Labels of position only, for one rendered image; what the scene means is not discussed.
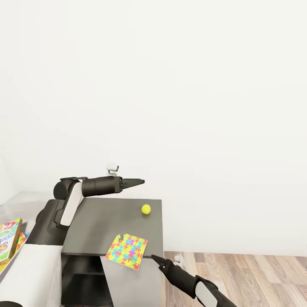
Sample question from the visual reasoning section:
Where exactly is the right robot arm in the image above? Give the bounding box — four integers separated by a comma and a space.
151, 255, 237, 307

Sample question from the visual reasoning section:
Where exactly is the toy box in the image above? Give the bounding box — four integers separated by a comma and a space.
0, 200, 48, 283

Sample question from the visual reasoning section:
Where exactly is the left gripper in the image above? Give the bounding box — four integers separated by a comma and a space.
95, 175, 145, 196

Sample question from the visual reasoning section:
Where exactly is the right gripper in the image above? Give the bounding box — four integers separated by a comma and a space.
151, 255, 188, 291

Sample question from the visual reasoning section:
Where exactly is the jigsaw puzzle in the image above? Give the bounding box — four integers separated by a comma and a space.
105, 234, 148, 272
13, 232, 27, 255

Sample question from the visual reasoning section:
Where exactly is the tennis ball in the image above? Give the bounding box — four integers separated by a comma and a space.
142, 205, 151, 215

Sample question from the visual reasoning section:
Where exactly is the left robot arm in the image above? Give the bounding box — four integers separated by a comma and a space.
0, 162, 145, 307

